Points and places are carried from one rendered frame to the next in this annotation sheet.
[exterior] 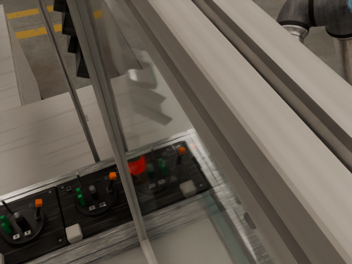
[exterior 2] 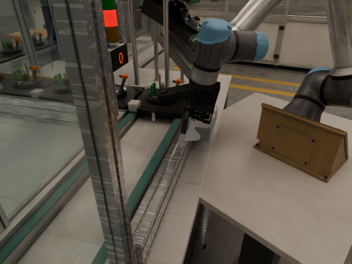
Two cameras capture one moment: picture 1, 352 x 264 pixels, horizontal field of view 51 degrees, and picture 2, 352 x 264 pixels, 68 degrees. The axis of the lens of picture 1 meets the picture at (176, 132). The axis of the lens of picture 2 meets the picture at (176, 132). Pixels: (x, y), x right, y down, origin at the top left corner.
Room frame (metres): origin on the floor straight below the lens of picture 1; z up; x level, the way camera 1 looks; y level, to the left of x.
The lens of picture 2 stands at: (-0.10, -0.60, 1.46)
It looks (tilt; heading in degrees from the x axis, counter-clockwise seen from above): 31 degrees down; 33
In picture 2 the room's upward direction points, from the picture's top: straight up
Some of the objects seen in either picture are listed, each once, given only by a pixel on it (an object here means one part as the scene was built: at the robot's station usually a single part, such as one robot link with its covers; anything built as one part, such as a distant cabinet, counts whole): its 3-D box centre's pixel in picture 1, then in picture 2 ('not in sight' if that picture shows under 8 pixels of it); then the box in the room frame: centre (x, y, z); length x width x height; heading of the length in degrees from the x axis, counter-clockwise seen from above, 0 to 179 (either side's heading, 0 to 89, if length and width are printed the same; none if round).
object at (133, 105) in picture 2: not in sight; (134, 106); (0.66, 0.12, 0.97); 0.05 x 0.05 x 0.04; 18
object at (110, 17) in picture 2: not in sight; (109, 17); (0.57, 0.11, 1.33); 0.05 x 0.05 x 0.05
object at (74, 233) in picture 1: (93, 192); (110, 85); (0.71, 0.30, 1.01); 0.24 x 0.24 x 0.13; 18
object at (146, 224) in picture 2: not in sight; (179, 147); (0.57, -0.18, 0.91); 0.89 x 0.06 x 0.11; 18
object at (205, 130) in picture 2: not in sight; (206, 121); (0.77, -0.18, 0.93); 0.21 x 0.07 x 0.06; 18
